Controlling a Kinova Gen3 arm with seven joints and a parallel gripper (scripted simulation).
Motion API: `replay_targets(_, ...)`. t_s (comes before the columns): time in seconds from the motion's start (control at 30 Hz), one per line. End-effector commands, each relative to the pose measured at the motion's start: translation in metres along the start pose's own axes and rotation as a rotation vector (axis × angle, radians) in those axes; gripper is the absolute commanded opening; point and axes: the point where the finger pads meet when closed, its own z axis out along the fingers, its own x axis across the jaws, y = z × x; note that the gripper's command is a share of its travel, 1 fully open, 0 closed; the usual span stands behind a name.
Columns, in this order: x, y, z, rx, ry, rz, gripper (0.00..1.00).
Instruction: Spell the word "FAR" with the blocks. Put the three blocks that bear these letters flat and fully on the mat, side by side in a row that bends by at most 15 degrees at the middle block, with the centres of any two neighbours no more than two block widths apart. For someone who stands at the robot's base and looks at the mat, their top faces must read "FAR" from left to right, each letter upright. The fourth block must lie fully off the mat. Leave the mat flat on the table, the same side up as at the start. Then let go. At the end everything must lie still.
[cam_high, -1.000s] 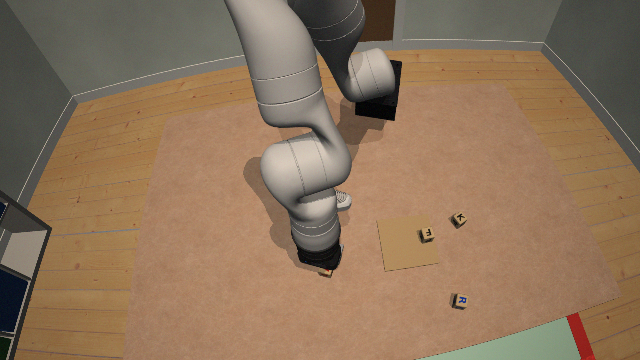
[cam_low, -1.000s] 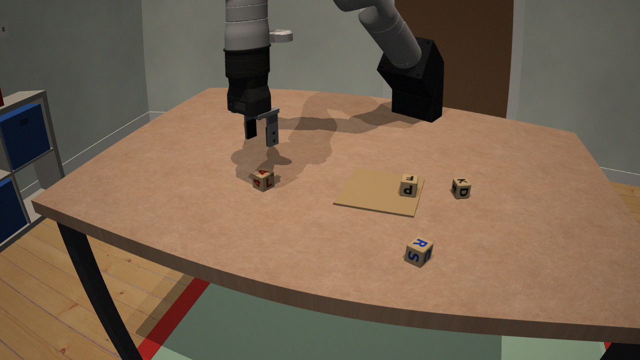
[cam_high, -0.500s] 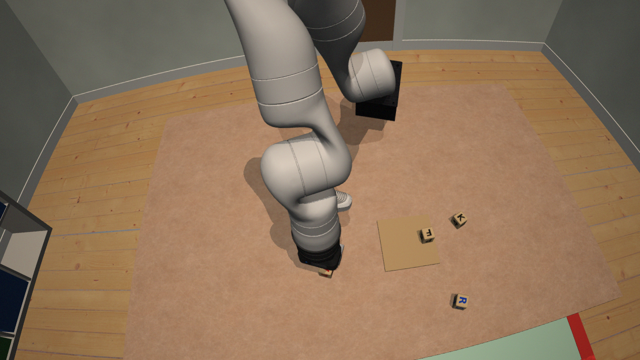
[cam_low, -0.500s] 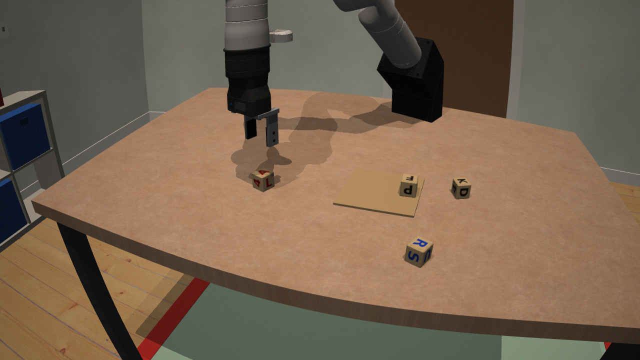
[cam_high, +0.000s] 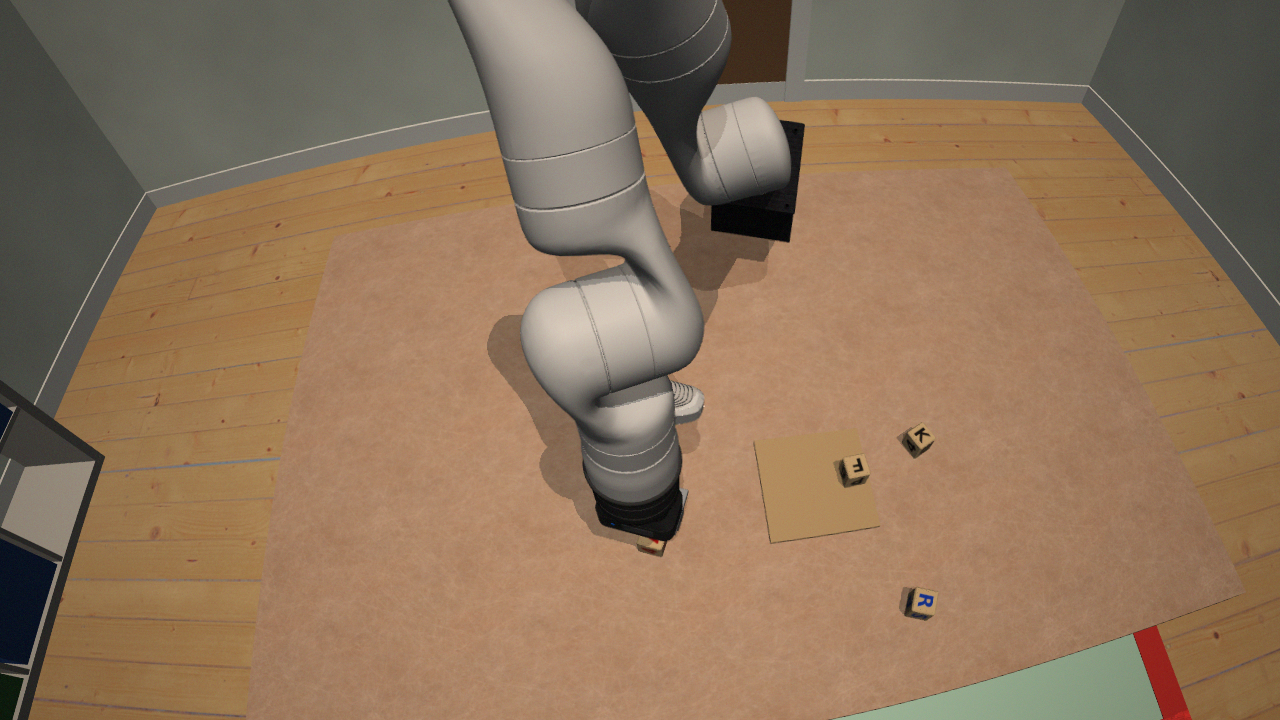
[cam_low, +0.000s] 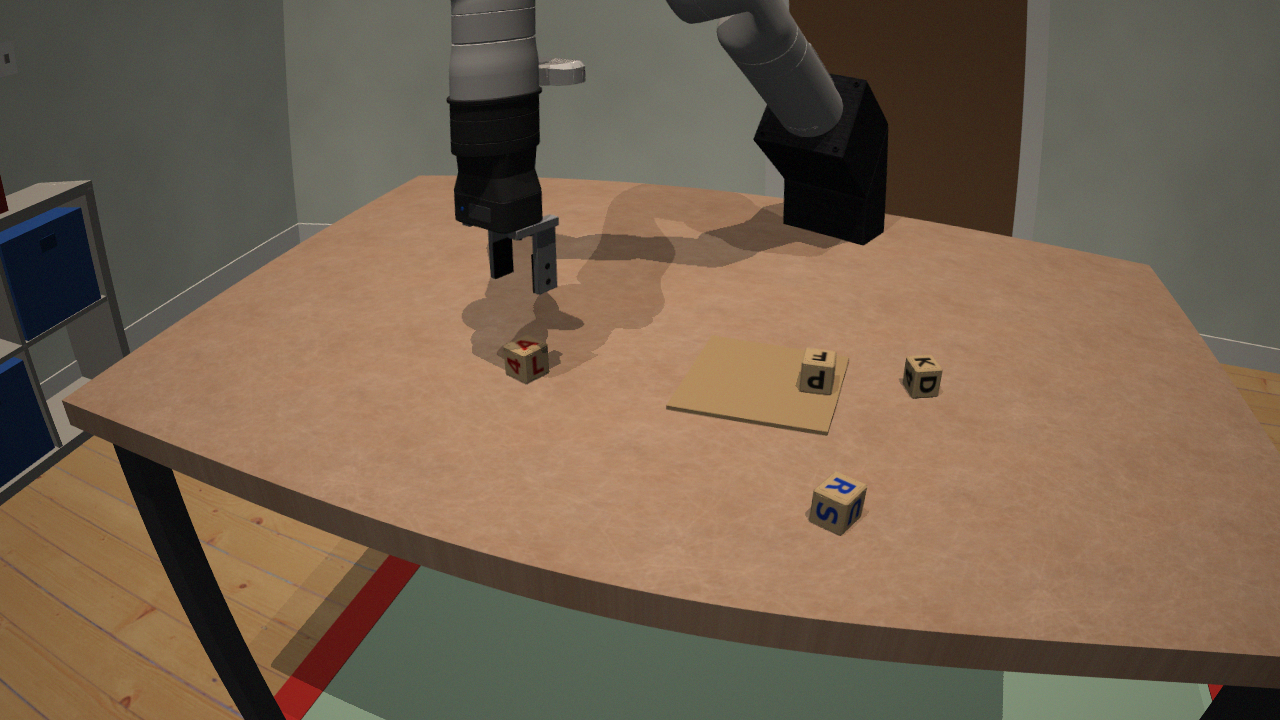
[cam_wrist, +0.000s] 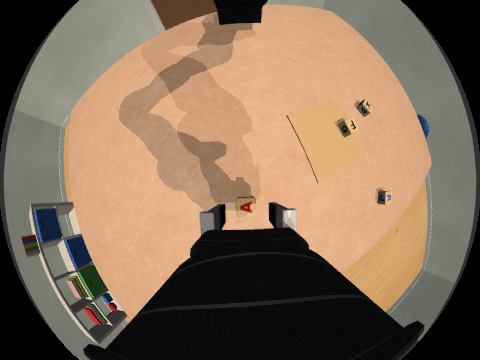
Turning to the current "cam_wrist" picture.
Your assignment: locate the tan flat mat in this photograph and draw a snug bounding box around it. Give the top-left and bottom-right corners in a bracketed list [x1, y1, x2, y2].
[287, 101, 364, 183]

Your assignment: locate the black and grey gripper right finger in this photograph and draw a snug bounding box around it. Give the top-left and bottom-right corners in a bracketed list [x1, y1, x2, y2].
[269, 202, 297, 231]

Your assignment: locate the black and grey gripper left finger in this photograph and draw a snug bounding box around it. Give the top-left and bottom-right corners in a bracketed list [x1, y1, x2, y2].
[199, 204, 226, 235]

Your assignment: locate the tan wooden letter block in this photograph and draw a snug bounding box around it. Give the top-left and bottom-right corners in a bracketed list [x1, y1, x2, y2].
[236, 196, 256, 217]
[357, 98, 373, 117]
[377, 191, 392, 205]
[338, 117, 359, 137]

